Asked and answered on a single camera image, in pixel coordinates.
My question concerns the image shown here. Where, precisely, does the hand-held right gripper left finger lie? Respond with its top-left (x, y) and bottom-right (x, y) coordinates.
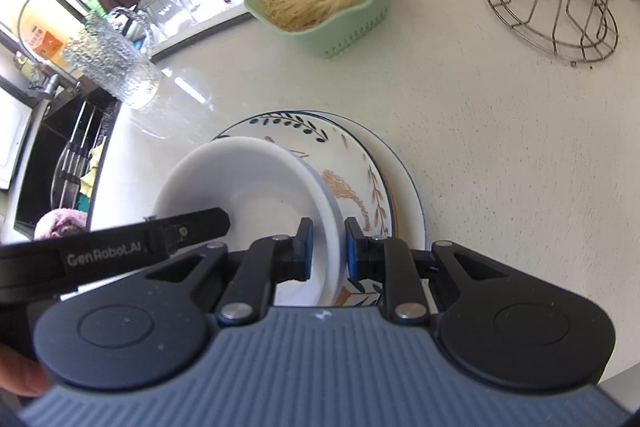
top-left (145, 217), bottom-right (315, 327)

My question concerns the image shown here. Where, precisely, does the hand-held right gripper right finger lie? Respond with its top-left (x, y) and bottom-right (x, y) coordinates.
top-left (344, 217), bottom-right (506, 326)

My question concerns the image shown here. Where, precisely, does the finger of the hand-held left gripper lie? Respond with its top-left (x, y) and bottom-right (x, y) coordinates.
top-left (145, 207), bottom-right (231, 254)

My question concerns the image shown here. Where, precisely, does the white ceramic bowl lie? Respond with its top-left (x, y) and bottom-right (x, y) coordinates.
top-left (151, 136), bottom-right (341, 308)

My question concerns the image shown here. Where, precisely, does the colourful floral plate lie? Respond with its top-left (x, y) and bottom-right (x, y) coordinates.
top-left (210, 109), bottom-right (396, 308)

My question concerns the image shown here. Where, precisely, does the person's left hand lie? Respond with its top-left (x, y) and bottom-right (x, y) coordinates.
top-left (0, 341), bottom-right (50, 398)

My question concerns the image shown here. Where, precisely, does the pink cloth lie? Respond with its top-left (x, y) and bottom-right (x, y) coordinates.
top-left (34, 207), bottom-right (89, 241)

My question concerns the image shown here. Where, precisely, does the yellow cloth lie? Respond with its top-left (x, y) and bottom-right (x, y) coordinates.
top-left (80, 142), bottom-right (104, 198)

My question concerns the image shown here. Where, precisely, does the black sink drain rack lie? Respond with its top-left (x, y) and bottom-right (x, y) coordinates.
top-left (50, 107), bottom-right (109, 213)

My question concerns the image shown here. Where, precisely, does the black kitchen sink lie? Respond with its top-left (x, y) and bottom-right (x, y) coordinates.
top-left (15, 99), bottom-right (121, 239)

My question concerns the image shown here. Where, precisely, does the steel faucet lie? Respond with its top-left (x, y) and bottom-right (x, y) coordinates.
top-left (20, 72), bottom-right (86, 104)

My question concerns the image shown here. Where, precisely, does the tall textured glass cup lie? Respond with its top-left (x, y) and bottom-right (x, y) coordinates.
top-left (62, 9), bottom-right (164, 110)

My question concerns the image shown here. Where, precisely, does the green plastic basket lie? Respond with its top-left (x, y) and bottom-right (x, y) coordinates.
top-left (243, 0), bottom-right (402, 60)

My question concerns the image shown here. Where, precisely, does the yellow detergent bottle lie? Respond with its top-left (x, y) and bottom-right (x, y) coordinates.
top-left (17, 0), bottom-right (89, 68)

